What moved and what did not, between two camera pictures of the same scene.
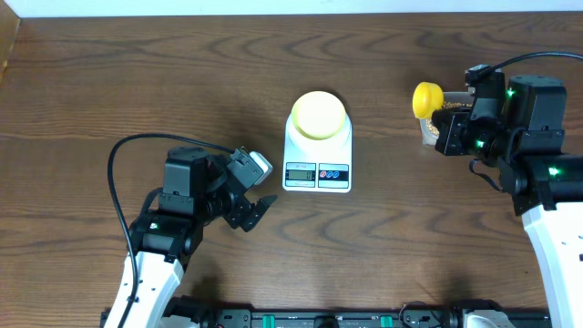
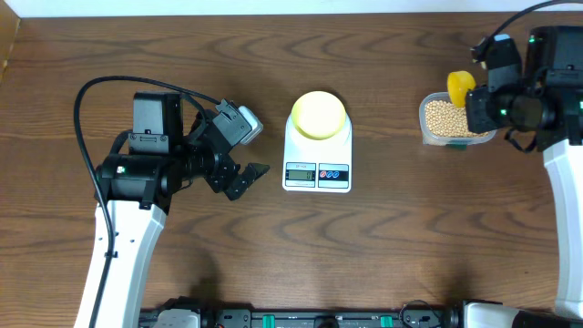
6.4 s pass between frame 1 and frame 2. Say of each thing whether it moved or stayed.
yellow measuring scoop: moved
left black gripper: moved
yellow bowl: stayed
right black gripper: moved
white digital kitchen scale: stayed
